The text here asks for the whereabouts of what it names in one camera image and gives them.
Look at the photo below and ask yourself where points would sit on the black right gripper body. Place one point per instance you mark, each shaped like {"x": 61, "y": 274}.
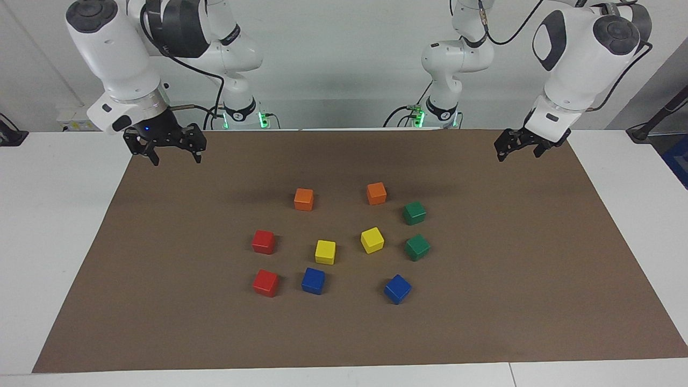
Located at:
{"x": 166, "y": 134}

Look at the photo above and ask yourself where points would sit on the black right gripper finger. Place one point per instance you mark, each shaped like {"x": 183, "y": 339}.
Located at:
{"x": 198, "y": 155}
{"x": 155, "y": 158}

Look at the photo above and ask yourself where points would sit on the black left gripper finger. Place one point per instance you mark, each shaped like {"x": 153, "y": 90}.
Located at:
{"x": 500, "y": 155}
{"x": 539, "y": 151}

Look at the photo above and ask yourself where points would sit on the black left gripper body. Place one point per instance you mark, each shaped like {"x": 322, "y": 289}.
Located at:
{"x": 524, "y": 138}

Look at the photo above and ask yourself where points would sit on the green wooden cube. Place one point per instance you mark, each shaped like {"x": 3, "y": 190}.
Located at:
{"x": 417, "y": 247}
{"x": 414, "y": 213}

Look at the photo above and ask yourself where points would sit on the red wooden cube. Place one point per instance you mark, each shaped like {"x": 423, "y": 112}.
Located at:
{"x": 263, "y": 242}
{"x": 266, "y": 282}

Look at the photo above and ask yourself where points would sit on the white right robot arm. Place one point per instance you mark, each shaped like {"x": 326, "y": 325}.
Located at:
{"x": 107, "y": 48}

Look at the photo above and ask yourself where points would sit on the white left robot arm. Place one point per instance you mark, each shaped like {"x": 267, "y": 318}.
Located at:
{"x": 580, "y": 59}

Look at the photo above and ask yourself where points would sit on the green lit circuit board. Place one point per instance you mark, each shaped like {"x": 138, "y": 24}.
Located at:
{"x": 416, "y": 115}
{"x": 263, "y": 119}

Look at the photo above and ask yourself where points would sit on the white power strip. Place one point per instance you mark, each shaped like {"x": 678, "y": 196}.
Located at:
{"x": 75, "y": 124}

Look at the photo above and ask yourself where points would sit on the black stand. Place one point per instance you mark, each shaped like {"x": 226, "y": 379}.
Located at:
{"x": 642, "y": 131}

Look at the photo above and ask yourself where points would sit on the orange wooden cube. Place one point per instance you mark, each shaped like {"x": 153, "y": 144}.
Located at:
{"x": 303, "y": 199}
{"x": 376, "y": 193}

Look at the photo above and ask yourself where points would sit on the blue box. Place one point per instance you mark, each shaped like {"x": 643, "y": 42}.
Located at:
{"x": 678, "y": 161}

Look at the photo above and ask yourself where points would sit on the black clamp object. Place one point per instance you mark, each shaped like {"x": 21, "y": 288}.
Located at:
{"x": 11, "y": 137}

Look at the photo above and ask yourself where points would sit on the yellow wooden cube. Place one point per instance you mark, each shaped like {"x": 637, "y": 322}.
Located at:
{"x": 372, "y": 239}
{"x": 325, "y": 252}

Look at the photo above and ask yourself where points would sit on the brown table mat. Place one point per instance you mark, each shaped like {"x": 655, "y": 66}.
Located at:
{"x": 484, "y": 322}

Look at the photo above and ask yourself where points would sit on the blue wooden cube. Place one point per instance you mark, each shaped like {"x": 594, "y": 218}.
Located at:
{"x": 398, "y": 288}
{"x": 313, "y": 280}

